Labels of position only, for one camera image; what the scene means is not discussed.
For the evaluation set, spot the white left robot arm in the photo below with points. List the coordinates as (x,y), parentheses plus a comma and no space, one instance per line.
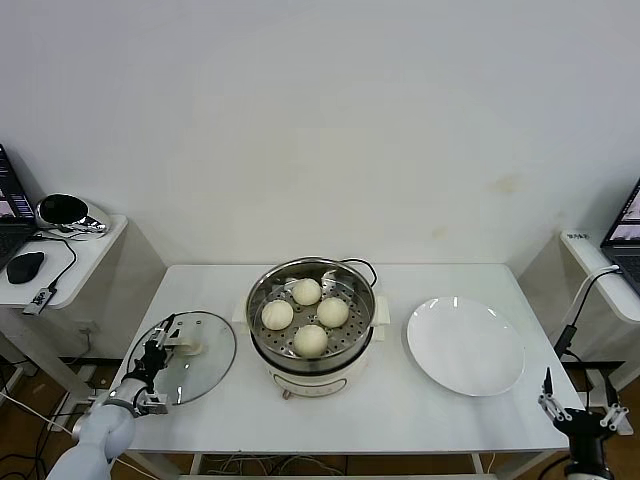
(105,430)

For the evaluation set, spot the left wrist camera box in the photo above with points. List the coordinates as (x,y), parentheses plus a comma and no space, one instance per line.
(152,402)

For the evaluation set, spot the cream electric cooker base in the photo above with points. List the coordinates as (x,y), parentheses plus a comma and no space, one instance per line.
(310,382)

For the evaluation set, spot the small printed label sticker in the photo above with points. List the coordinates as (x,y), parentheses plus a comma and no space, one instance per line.
(578,235)

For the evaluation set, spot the round white plate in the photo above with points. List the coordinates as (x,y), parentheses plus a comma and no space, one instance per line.
(465,345)

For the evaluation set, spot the round glass pot lid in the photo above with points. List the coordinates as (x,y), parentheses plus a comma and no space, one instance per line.
(200,370)

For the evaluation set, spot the white table leg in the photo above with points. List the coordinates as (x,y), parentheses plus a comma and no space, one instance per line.
(197,467)
(478,467)

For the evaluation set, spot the white wall socket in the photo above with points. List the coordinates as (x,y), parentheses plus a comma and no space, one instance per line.
(89,329)

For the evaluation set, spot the perforated steel steamer basket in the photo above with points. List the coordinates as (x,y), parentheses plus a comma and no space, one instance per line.
(360,300)

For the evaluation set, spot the shiny chrome headset device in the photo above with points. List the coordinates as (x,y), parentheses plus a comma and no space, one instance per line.
(62,212)

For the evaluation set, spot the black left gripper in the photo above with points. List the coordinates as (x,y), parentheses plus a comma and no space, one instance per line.
(148,365)

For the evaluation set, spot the white steamed baozi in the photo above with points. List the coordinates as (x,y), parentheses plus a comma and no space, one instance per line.
(306,291)
(311,340)
(277,315)
(332,311)

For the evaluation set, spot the white side table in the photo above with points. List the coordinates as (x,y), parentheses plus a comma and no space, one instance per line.
(545,290)
(95,260)

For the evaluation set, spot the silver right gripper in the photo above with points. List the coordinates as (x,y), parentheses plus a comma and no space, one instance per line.
(585,427)

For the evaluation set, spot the black open laptop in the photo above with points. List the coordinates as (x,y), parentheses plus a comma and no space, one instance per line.
(625,235)
(11,220)

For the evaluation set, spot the black computer mouse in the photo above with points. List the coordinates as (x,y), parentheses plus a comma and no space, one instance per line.
(25,266)

